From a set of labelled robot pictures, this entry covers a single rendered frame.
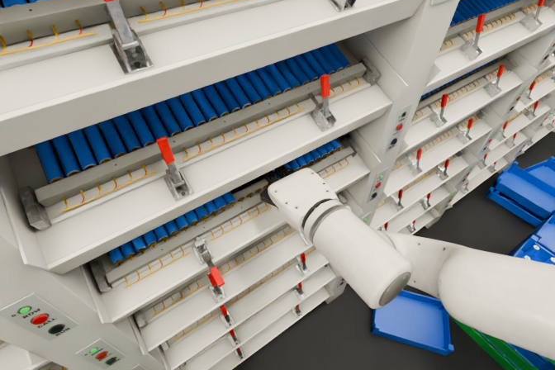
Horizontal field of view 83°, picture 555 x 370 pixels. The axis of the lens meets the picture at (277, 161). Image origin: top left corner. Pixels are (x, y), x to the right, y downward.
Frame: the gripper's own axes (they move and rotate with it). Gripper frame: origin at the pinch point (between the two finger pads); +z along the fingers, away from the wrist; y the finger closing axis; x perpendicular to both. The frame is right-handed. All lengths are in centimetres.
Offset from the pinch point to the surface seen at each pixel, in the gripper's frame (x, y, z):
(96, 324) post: 7.3, 38.6, -6.9
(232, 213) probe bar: 3.6, 11.2, -1.8
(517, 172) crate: 86, -161, 4
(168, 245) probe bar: 3.7, 24.1, -1.9
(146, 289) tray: 8.2, 30.4, -4.7
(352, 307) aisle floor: 98, -33, 3
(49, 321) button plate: -0.5, 41.7, -8.6
